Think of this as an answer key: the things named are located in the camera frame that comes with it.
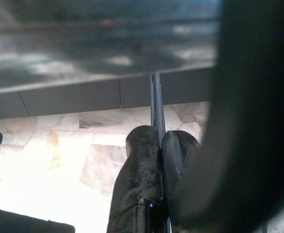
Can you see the black clothes hanger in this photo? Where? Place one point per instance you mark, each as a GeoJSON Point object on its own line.
{"type": "Point", "coordinates": [157, 109]}

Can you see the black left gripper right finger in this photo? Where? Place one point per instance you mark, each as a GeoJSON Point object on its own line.
{"type": "Point", "coordinates": [173, 155]}

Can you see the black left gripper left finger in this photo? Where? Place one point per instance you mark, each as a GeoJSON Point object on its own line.
{"type": "Point", "coordinates": [137, 170]}

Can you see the black TV console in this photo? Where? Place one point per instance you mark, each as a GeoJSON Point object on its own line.
{"type": "Point", "coordinates": [59, 102]}

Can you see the dark navy garment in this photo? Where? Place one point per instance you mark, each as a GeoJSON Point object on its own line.
{"type": "Point", "coordinates": [16, 218]}

